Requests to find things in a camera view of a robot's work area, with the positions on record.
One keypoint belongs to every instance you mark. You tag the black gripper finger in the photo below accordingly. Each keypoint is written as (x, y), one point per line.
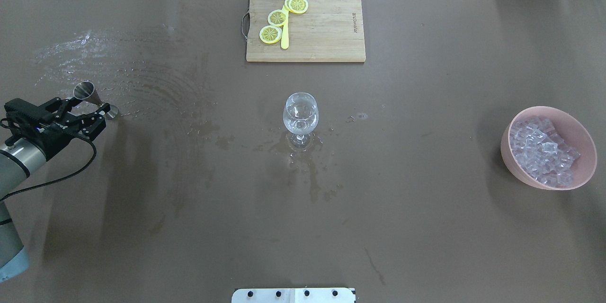
(59, 106)
(91, 125)

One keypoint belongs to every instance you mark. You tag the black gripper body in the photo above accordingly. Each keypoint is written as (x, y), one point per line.
(53, 133)

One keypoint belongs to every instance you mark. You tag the steel jigger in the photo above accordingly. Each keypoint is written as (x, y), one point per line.
(87, 92)

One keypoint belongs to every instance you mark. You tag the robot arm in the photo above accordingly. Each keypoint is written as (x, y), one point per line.
(18, 163)

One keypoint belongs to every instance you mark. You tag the clear wine glass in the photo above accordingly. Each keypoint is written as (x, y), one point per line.
(300, 117)

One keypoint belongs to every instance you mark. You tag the pink bowl of ice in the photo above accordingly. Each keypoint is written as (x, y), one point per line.
(547, 148)

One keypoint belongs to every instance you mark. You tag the yellow plastic knife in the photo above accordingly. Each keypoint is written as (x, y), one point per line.
(285, 39)

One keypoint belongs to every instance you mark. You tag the middle lemon slice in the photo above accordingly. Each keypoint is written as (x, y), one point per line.
(277, 17)

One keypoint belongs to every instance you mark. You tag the far lemon slice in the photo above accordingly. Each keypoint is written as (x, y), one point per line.
(297, 6)

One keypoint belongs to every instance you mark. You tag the bamboo cutting board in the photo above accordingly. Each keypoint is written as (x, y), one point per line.
(329, 31)

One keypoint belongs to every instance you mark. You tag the lemon slice near handle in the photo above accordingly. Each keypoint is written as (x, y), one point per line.
(270, 34)

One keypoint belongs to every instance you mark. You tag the white camera pole base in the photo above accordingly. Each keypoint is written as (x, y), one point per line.
(295, 295)

